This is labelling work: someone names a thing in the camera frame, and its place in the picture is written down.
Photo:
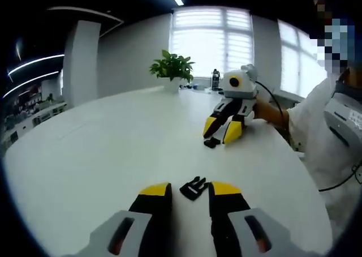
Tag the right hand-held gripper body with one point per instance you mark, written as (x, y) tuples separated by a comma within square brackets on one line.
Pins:
[(240, 83)]

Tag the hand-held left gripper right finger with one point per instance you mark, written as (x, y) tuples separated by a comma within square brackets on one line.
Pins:
[(229, 211)]

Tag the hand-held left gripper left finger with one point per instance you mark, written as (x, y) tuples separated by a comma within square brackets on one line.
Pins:
[(152, 211)]

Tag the black socket plastic buckle part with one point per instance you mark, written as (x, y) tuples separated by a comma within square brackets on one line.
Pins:
[(211, 142)]

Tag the black pronged plastic buckle part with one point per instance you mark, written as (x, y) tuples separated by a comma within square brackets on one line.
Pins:
[(193, 189)]

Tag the dark drinking bottle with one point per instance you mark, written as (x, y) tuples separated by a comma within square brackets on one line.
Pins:
[(216, 80)]

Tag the window with white blinds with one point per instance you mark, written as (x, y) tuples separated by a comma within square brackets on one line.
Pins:
[(210, 44), (302, 61)]

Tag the green plant in white pot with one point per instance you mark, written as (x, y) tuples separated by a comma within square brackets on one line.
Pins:
[(172, 66)]

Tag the person's white shirt torso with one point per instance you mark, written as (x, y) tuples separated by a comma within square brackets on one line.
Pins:
[(319, 155)]

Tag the white chest-worn device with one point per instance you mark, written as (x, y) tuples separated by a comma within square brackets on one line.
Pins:
[(343, 118)]

